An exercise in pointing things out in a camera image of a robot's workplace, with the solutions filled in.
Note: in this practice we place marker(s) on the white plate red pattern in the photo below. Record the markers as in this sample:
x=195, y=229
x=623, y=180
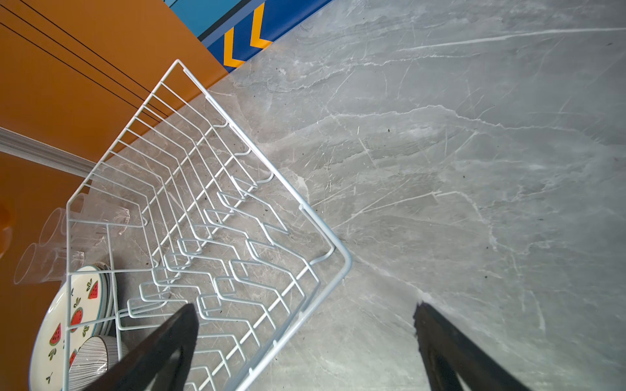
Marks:
x=71, y=319

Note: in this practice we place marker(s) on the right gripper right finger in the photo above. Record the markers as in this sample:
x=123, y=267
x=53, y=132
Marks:
x=451, y=360

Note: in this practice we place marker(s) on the orange bowl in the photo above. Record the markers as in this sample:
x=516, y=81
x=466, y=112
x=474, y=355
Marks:
x=6, y=225

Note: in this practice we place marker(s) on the clear glass cup front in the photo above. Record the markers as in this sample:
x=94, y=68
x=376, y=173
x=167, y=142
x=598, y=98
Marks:
x=42, y=264

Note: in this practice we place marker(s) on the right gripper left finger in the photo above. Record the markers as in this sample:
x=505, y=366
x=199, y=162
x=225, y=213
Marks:
x=160, y=362

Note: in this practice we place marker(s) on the green rimmed white plate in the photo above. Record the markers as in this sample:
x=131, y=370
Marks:
x=105, y=326

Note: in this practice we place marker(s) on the white wire dish rack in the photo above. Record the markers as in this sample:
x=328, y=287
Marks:
x=212, y=223

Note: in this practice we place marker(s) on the clear glass cup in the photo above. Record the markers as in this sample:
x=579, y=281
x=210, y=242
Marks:
x=42, y=264
x=84, y=224

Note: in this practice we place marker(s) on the small white bowl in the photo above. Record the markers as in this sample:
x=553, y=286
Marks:
x=96, y=356

